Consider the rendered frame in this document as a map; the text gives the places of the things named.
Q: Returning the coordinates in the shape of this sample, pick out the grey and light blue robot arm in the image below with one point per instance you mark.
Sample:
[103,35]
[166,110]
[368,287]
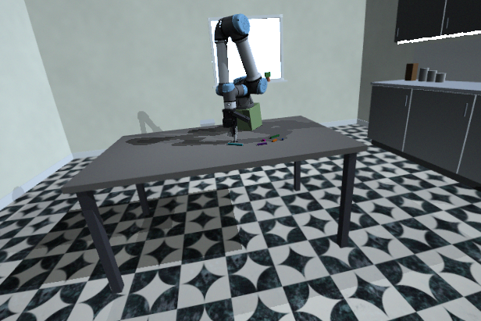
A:
[237,27]

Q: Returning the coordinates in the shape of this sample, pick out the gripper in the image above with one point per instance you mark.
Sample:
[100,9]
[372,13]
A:
[230,121]

